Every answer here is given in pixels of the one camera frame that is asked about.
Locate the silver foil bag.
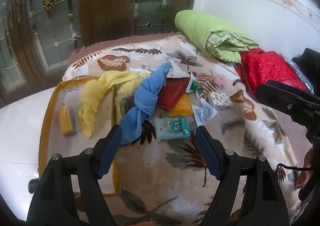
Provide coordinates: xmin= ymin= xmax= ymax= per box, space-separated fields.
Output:
xmin=284 ymin=57 xmax=314 ymax=92

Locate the wooden glass door cabinet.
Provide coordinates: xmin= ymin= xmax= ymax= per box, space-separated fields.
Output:
xmin=0 ymin=0 xmax=199 ymax=109

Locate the red quilted jacket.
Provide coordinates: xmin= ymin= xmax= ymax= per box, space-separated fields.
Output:
xmin=236 ymin=48 xmax=309 ymax=98

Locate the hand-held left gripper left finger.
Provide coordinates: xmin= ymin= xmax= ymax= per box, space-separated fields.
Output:
xmin=26 ymin=124 xmax=123 ymax=226

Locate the green rolled quilt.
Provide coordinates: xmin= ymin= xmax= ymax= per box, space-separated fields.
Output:
xmin=174 ymin=10 xmax=259 ymax=64

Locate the clear yellow trim storage bag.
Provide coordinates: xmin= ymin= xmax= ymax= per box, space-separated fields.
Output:
xmin=39 ymin=76 xmax=121 ymax=195

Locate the brown fringed blanket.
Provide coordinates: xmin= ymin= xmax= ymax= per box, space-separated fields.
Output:
xmin=67 ymin=32 xmax=185 ymax=67

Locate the green white packet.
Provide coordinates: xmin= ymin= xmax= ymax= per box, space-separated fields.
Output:
xmin=185 ymin=72 xmax=206 ymax=97

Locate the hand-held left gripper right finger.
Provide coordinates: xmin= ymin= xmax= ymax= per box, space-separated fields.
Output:
xmin=195 ymin=125 xmax=295 ymax=226

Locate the leaf print blanket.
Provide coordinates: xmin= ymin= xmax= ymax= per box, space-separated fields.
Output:
xmin=62 ymin=33 xmax=308 ymax=226

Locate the blue white plastic packet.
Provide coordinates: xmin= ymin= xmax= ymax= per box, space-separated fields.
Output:
xmin=191 ymin=97 xmax=218 ymax=127

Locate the yellow knotted scarf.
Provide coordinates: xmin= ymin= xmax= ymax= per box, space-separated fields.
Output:
xmin=78 ymin=71 xmax=118 ymax=140

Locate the teal tissue pack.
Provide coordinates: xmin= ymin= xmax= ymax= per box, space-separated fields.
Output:
xmin=154 ymin=117 xmax=191 ymax=142

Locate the yellow grey sponge pack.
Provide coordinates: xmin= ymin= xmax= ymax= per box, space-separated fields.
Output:
xmin=59 ymin=106 xmax=78 ymax=137

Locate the person's right hand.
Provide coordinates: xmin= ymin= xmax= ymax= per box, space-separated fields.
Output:
xmin=301 ymin=147 xmax=314 ymax=189

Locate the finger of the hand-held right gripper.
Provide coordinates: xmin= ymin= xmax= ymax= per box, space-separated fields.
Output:
xmin=255 ymin=80 xmax=320 ymax=127

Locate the white packet red print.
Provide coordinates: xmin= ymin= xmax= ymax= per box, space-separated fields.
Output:
xmin=165 ymin=57 xmax=192 ymax=79

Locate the yellow cloth piece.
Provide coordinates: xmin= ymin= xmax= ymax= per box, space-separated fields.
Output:
xmin=169 ymin=93 xmax=193 ymax=118

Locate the black cloth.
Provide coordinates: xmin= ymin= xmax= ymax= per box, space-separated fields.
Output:
xmin=292 ymin=48 xmax=320 ymax=72

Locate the blue towel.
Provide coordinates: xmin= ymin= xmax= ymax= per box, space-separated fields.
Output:
xmin=119 ymin=62 xmax=173 ymax=146

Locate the red pouch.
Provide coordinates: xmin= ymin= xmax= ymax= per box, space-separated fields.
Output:
xmin=157 ymin=77 xmax=192 ymax=110

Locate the white lemon print tissue pack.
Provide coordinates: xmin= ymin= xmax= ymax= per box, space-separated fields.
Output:
xmin=207 ymin=91 xmax=233 ymax=110

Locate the black cable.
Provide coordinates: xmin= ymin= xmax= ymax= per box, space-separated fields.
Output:
xmin=276 ymin=163 xmax=312 ymax=174

